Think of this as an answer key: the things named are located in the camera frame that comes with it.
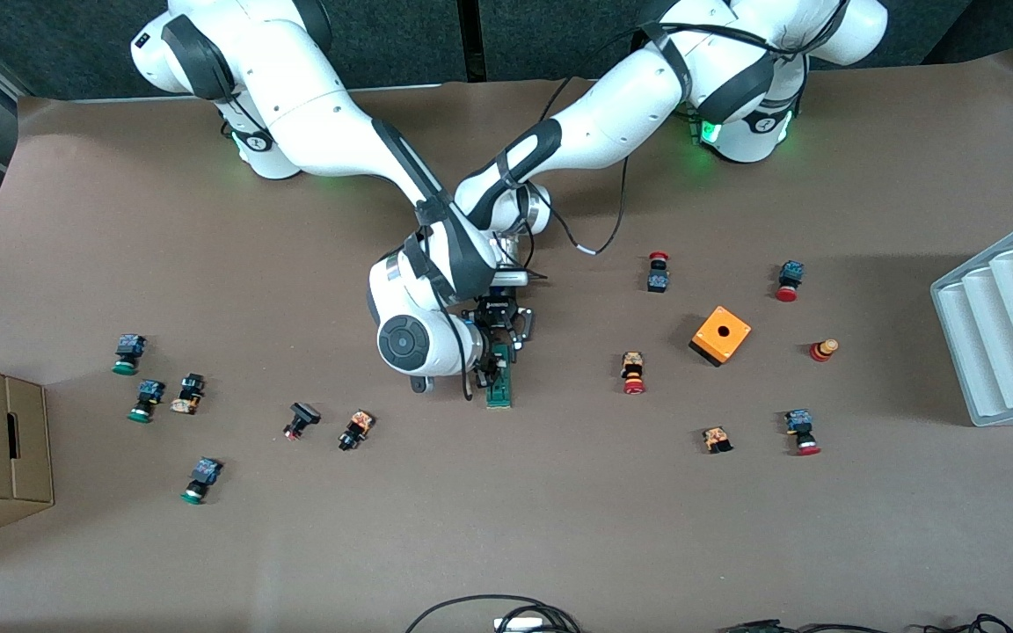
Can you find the green push button blue block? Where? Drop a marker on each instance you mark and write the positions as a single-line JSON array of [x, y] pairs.
[[149, 393], [205, 473], [130, 347]]

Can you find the orange button enclosure box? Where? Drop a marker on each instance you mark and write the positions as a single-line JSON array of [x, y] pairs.
[[726, 338]]

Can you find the red yellow mushroom button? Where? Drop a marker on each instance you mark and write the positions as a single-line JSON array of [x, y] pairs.
[[821, 351]]

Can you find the small orange contact block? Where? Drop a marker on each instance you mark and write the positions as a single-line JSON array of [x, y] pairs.
[[717, 438]]

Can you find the black vertical post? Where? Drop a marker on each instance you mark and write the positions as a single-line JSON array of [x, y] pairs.
[[470, 40]]

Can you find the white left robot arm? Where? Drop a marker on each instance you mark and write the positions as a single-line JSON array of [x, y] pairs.
[[630, 97]]

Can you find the black button orange block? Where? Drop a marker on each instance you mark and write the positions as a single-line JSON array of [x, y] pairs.
[[357, 428]]

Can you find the red button orange block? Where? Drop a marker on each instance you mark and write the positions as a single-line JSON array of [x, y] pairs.
[[632, 365]]

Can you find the red button blue block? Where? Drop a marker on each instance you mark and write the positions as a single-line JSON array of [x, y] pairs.
[[798, 422], [790, 274]]

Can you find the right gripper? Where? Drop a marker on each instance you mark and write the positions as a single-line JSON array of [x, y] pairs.
[[488, 363]]

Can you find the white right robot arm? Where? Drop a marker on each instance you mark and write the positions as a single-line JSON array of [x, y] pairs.
[[313, 123]]

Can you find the black square button red base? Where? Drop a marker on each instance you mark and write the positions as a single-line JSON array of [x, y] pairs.
[[302, 415]]

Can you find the grey ridged tray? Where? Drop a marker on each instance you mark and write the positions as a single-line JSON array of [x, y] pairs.
[[1008, 334]]

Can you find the red button black block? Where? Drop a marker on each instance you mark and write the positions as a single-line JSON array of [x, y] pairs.
[[658, 280]]

